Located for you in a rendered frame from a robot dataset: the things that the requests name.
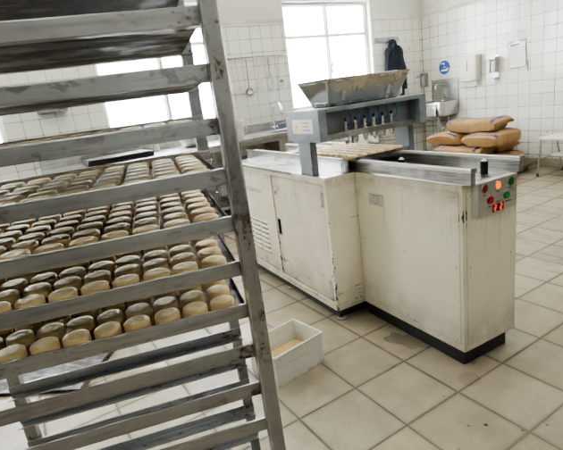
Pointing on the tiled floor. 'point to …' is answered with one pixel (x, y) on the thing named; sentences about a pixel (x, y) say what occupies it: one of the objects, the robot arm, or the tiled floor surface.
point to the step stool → (562, 151)
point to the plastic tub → (293, 350)
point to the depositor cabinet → (308, 232)
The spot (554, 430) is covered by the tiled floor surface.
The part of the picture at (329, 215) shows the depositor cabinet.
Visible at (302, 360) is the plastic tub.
